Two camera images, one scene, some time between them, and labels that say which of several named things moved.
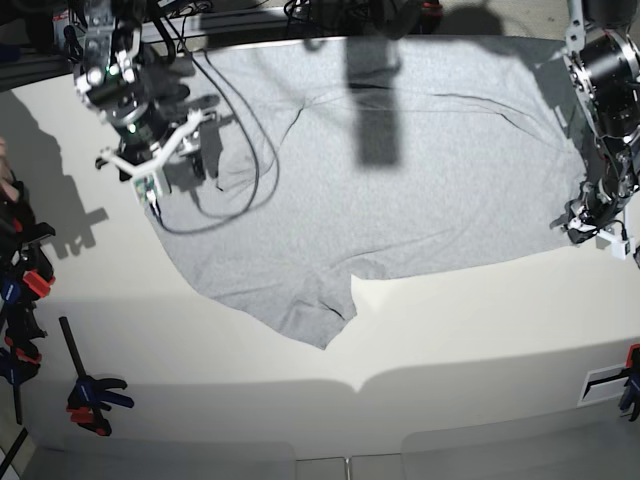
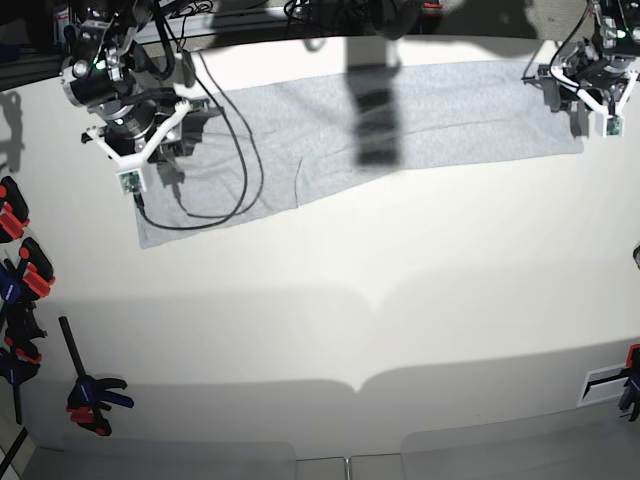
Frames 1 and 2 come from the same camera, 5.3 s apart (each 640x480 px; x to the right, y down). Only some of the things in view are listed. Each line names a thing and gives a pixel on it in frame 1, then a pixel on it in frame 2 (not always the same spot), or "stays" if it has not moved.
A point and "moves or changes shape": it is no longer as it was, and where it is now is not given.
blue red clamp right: x=630 y=402 stays
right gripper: x=586 y=218 to x=597 y=76
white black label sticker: x=603 y=385 stays
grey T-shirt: x=324 y=159 moves or changes shape
